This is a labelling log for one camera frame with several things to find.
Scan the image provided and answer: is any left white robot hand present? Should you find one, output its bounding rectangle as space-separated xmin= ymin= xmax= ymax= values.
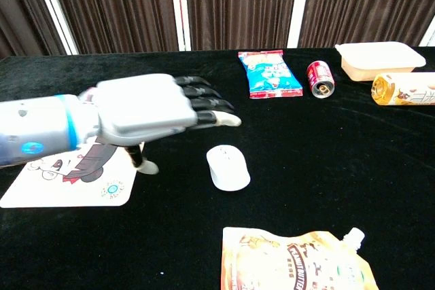
xmin=80 ymin=73 xmax=243 ymax=176

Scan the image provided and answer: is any white computer mouse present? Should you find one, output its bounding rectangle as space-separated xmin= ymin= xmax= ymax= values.
xmin=205 ymin=144 xmax=251 ymax=192

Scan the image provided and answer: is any cartoon printed white pad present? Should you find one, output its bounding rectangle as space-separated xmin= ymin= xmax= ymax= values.
xmin=0 ymin=140 xmax=145 ymax=209

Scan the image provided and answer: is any brown curtain panel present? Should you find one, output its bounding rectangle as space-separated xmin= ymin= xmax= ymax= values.
xmin=184 ymin=0 xmax=300 ymax=52
xmin=298 ymin=0 xmax=435 ymax=49
xmin=45 ymin=0 xmax=180 ymax=55
xmin=0 ymin=0 xmax=66 ymax=60

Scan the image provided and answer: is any blue red snack bag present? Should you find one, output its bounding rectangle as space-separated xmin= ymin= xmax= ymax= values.
xmin=237 ymin=49 xmax=305 ymax=100

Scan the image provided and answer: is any black velvet tablecloth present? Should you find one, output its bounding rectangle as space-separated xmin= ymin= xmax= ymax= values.
xmin=0 ymin=45 xmax=435 ymax=290

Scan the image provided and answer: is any red soda can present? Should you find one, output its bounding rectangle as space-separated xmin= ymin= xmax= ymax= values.
xmin=306 ymin=59 xmax=336 ymax=99

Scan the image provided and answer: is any peanut butter spout pouch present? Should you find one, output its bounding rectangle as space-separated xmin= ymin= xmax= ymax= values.
xmin=221 ymin=226 xmax=380 ymax=290

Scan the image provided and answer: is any white lidded food container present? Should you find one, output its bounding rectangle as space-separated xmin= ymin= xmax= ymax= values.
xmin=334 ymin=41 xmax=427 ymax=82

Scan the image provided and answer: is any amber tea bottle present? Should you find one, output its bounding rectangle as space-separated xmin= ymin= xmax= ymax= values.
xmin=370 ymin=71 xmax=435 ymax=107

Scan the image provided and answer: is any white partition post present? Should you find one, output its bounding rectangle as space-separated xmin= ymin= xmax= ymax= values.
xmin=419 ymin=20 xmax=435 ymax=48
xmin=28 ymin=0 xmax=81 ymax=56
xmin=286 ymin=0 xmax=314 ymax=50
xmin=168 ymin=0 xmax=192 ymax=52

